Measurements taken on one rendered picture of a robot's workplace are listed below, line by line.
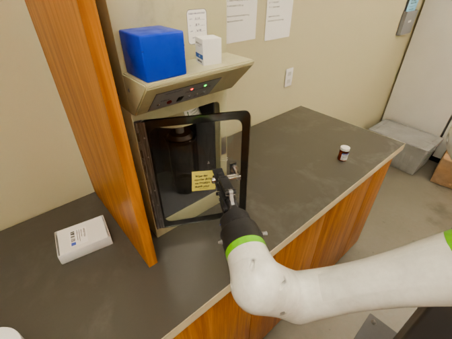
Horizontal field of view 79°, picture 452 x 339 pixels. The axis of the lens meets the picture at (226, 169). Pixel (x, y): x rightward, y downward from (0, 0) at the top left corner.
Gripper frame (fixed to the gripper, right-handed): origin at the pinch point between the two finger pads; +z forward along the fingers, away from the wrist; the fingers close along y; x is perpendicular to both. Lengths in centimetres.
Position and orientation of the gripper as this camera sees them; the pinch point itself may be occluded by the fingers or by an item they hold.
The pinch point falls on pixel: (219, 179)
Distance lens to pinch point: 81.0
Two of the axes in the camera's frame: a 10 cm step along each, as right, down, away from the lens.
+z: -2.4, -5.7, 7.9
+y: 0.0, -8.1, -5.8
